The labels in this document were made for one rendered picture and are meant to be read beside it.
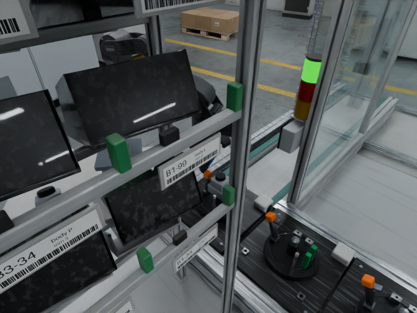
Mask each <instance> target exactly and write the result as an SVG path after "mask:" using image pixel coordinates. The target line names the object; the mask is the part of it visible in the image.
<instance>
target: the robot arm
mask: <svg viewBox="0 0 417 313"><path fill-rule="evenodd" d="M99 46H100V50H101V55H102V59H103V60H104V61H105V63H106V65H111V64H114V63H120V62H123V61H129V60H130V59H131V57H132V55H134V54H142V55H144V56H145V57H148V56H149V55H148V46H147V41H146V34H142V33H139V32H127V31H126V30H123V29H119V30H117V31H115V32H111V33H109V34H106V35H104V36H103V37H102V38H101V39H100V41H99ZM192 75H193V74H192ZM193 79H194V83H195V87H196V90H197V95H198V97H199V102H200V106H201V111H202V113H200V114H197V115H195V116H192V126H194V125H196V124H198V123H200V122H202V121H204V120H206V119H208V118H210V117H212V116H214V115H215V114H218V113H219V112H221V111H224V110H222V107H223V104H222V102H221V100H220V99H219V98H218V96H217V95H216V93H215V92H216V90H215V88H214V87H213V86H212V85H211V84H210V83H208V82H207V81H206V80H204V79H203V78H201V77H198V76H196V75H193ZM211 104H213V107H212V108H211V109H210V110H209V109H208V107H209V105H211ZM219 132H220V133H221V144H222V148H226V147H227V146H229V145H230V144H231V140H230V137H231V133H232V123H231V124H229V125H227V126H226V127H224V128H222V129H220V130H218V131H216V132H215V133H213V134H212V135H209V136H208V137H206V138H204V139H203V140H201V141H199V142H197V143H195V144H193V145H192V146H190V147H189V148H192V147H194V146H196V145H198V144H199V143H201V142H203V141H204V140H207V139H208V138H210V137H212V136H213V135H215V134H217V133H219ZM214 159H215V157H214V158H213V159H211V160H209V161H208V162H206V163H205V164H203V165H202V166H200V167H199V169H200V171H201V172H202V173H204V172H205V171H207V169H208V168H209V166H210V164H211V163H212V162H213V160H214Z"/></svg>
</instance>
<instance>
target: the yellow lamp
mask: <svg viewBox="0 0 417 313"><path fill-rule="evenodd" d="M310 106H311V103H310V102H303V101H301V100H299V99H298V98H297V100H296V104H295V109H294V116H295V117H296V118H298V119H302V120H307V119H308V114H309V111H310Z"/></svg>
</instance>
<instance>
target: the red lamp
mask: <svg viewBox="0 0 417 313"><path fill-rule="evenodd" d="M315 86H316V83H308V82H306V81H304V80H302V79H301V80H300V86H299V89H298V95H297V97H298V99H299V100H301V101H303V102H312V99H313V94H314V91H315Z"/></svg>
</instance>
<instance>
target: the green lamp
mask: <svg viewBox="0 0 417 313"><path fill-rule="evenodd" d="M320 66H321V62H314V61H310V60H307V59H306V58H305V63H304V66H303V71H302V77H301V79H302V80H304V81H306V82H308V83H316V82H317V79H318V74H319V71H320Z"/></svg>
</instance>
